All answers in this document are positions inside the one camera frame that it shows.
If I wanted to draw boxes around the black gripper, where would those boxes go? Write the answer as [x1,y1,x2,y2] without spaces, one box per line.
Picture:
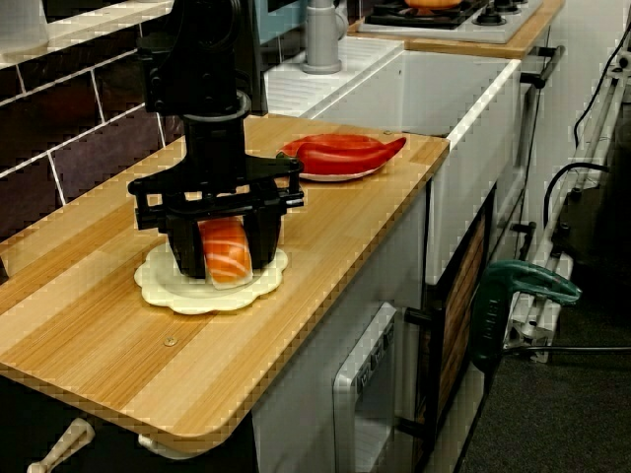
[126,113,306,281]

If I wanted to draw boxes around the salmon sushi toy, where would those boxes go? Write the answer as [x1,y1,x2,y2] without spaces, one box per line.
[197,218,255,291]

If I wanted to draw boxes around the cream scalloped plate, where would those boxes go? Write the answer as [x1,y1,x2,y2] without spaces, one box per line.
[133,240,290,316]

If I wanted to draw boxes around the red round plate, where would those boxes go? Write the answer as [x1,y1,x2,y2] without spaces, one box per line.
[278,133,395,183]

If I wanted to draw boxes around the red pepper toy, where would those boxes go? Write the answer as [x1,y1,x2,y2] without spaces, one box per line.
[275,135,408,176]

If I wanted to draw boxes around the dark grey cabinet pillar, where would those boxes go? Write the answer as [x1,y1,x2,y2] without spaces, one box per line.
[245,0,270,118]

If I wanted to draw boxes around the white toy kitchen cabinet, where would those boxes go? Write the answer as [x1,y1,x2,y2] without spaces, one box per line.
[250,189,430,473]

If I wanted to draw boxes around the white toy fridge dispenser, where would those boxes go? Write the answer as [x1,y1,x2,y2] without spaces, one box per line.
[332,301,398,473]

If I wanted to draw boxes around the grey toy faucet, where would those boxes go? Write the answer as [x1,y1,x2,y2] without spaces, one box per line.
[301,0,349,75]

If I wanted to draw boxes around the wood pattern cabinet door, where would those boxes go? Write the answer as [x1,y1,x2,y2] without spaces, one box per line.
[433,189,497,444]

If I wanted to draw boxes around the white toy kitchen sink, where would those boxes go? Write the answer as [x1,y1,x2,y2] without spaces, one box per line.
[263,36,524,287]

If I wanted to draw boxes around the plain white container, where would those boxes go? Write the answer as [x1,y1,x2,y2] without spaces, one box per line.
[0,0,50,53]

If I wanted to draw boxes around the orange toy pot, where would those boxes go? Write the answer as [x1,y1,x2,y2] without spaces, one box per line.
[403,0,464,10]

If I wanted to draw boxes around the white toy stove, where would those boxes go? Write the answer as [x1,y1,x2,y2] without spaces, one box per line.
[357,0,543,44]

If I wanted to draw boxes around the black bulky equipment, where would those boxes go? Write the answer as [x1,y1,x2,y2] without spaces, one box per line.
[551,115,631,277]

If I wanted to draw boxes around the black cabinet door handle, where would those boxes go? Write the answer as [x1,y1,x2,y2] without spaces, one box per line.
[402,304,448,438]

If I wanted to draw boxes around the cream plastic bracket lever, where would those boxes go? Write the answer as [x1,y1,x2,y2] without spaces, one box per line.
[27,417,96,473]
[137,433,208,460]

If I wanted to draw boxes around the aluminium frame rail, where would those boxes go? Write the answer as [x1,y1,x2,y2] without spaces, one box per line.
[502,61,631,364]

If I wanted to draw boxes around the thick black cable loop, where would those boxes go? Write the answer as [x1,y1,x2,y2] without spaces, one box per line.
[541,162,613,233]

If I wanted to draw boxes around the black oven handle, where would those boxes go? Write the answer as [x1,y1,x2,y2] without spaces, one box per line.
[520,44,567,90]

